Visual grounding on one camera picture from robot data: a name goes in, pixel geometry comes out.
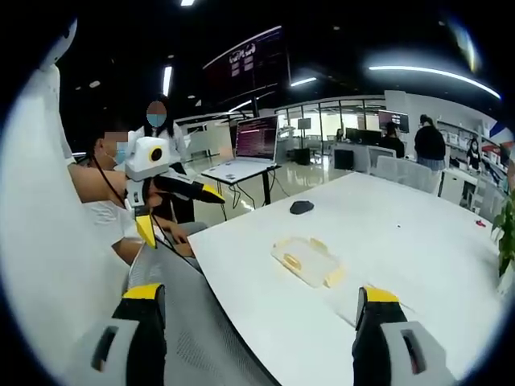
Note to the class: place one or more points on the person's white shirt torso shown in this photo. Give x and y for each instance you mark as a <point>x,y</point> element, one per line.
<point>106,221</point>

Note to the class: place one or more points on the small red object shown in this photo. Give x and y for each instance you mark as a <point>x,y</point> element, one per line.
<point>480,223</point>

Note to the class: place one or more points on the short ceiling light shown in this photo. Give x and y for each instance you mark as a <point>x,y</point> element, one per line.
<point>303,81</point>
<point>167,80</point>

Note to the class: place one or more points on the long curved ceiling light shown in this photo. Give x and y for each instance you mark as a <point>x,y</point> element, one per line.
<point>434,73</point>

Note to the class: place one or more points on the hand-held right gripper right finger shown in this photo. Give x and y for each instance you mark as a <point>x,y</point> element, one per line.
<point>386,346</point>

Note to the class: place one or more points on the large hanging dark screen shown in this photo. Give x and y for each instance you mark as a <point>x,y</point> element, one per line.
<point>249,64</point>

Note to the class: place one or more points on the black computer mouse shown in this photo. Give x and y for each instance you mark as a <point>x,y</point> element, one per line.
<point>301,207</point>

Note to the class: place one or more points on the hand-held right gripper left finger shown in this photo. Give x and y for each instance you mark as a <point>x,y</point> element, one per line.
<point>141,342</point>

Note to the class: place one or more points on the row of black monitors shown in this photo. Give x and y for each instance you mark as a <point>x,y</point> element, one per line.
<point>362,136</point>

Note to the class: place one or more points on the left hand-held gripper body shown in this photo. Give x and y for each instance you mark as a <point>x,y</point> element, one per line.
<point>138,163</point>

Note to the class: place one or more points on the white standing desk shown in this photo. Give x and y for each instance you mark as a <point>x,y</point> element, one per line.
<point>241,173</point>

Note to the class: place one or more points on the wall-mounted dark screen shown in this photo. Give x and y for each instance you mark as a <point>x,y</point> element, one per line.
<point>394,120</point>

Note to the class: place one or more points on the black computer tower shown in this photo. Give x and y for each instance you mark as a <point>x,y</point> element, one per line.
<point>343,159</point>

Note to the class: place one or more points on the white open laptop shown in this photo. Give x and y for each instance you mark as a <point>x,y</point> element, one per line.
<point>257,138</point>

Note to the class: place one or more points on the clear plastic food container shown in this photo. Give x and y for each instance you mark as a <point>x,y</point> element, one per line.
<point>307,263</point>

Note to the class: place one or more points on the black floor cabinet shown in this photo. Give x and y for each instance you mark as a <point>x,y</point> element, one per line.
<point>301,157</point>

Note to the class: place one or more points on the green potted plant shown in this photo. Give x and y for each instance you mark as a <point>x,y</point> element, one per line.
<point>507,233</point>

